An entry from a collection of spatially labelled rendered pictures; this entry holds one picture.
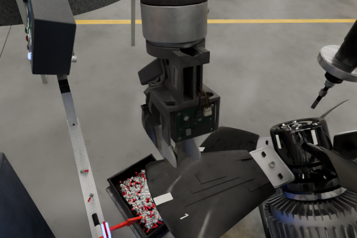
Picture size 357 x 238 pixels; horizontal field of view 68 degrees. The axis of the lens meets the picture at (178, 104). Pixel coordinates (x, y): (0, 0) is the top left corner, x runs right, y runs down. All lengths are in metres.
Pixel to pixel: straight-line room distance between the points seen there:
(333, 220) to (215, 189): 0.23
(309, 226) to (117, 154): 1.54
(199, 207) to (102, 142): 1.60
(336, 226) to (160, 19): 0.50
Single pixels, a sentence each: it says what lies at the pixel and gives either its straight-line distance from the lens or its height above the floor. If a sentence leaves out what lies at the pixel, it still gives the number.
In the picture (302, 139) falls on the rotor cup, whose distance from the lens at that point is 0.60.
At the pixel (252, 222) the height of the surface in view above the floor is 1.04.
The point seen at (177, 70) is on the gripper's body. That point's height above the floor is 1.47.
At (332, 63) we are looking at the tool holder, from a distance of 0.41.
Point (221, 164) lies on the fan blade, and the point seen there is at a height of 1.19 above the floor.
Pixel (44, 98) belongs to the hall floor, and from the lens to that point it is 2.43.
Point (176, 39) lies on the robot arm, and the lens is 0.29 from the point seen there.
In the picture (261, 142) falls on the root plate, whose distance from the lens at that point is 0.73.
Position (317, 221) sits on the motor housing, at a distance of 0.62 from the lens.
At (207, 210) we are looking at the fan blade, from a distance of 0.50.
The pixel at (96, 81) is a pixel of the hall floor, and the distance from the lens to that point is 2.51.
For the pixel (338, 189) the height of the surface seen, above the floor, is 1.19.
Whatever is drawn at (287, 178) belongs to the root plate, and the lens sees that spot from 0.60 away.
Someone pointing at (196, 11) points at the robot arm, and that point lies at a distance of 0.29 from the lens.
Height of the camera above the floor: 1.64
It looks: 45 degrees down
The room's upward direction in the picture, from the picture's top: 10 degrees clockwise
